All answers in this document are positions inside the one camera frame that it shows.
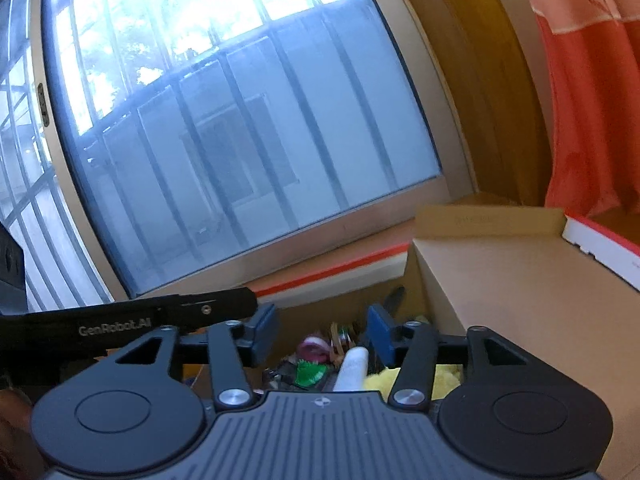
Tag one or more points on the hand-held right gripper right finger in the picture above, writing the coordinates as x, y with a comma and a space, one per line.
380, 332

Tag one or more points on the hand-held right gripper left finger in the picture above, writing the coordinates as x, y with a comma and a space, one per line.
265, 332

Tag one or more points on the green spinning top toy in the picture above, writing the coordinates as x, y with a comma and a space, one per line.
310, 374

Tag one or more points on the red cardboard box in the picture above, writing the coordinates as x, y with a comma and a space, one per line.
525, 300

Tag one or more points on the person's left hand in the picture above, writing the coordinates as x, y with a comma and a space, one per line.
15, 430

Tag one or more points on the white tube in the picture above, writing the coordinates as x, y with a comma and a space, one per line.
352, 370

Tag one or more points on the yellow fluffy cloth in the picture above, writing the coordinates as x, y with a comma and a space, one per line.
450, 377

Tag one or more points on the window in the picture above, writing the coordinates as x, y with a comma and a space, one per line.
225, 110

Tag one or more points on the white red flat box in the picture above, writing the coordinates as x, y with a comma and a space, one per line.
605, 247

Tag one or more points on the red and cream curtain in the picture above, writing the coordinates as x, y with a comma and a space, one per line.
590, 85

